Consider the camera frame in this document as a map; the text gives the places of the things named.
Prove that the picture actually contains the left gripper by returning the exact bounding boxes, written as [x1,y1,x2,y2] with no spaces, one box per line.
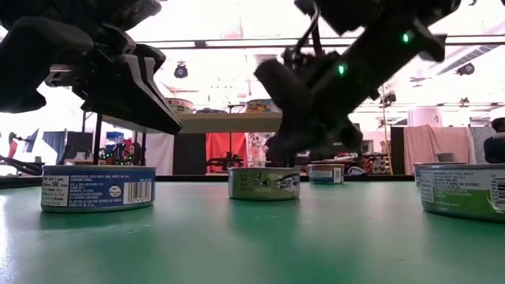
[45,27,183,136]

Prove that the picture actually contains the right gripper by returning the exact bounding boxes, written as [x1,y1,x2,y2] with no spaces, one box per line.
[267,17,449,159]

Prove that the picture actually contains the silver-lid seafood can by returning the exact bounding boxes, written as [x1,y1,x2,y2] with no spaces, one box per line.
[165,97,196,115]

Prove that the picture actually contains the silver can green label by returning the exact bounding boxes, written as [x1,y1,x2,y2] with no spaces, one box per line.
[227,166,301,201]

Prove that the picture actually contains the silver can teal yellow label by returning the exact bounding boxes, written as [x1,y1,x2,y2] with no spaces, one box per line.
[245,98,279,114]

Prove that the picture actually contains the blue label tuna can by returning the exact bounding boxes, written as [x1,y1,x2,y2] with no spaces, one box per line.
[40,164,157,214]

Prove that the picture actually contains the large green can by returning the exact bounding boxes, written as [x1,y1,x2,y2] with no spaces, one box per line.
[417,163,505,224]

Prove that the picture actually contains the wooden shelf black legs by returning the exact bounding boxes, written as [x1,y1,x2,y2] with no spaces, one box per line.
[80,111,295,187]

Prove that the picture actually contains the person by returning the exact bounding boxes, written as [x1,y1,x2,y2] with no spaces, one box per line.
[483,117,505,165]
[118,140,142,166]

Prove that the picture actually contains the white cloth panel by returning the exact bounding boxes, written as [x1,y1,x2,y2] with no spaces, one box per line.
[144,133,175,174]

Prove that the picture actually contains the colourful cartoon poster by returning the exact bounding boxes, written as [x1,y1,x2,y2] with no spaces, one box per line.
[247,132,269,169]

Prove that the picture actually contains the black cloth panel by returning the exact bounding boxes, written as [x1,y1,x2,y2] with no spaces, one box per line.
[173,133,207,174]

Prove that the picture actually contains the dark blue partition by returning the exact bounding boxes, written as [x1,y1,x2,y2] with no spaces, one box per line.
[41,130,94,163]

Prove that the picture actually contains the red cloth panel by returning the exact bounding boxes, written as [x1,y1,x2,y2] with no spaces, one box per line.
[204,132,248,166]

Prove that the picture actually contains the white round column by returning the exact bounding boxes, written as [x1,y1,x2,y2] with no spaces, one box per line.
[406,105,445,127]

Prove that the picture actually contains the pink curtain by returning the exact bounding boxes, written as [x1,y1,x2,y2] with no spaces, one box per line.
[402,124,473,165]

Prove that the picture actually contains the small tilted monitor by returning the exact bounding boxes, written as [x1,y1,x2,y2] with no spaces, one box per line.
[21,129,40,154]

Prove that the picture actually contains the green table mat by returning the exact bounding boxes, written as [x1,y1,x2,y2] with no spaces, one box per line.
[0,173,505,284]

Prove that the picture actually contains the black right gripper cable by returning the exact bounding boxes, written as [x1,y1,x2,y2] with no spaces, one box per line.
[294,3,324,56]

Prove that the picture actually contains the black ceiling light rail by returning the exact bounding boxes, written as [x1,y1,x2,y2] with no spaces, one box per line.
[136,34,505,50]

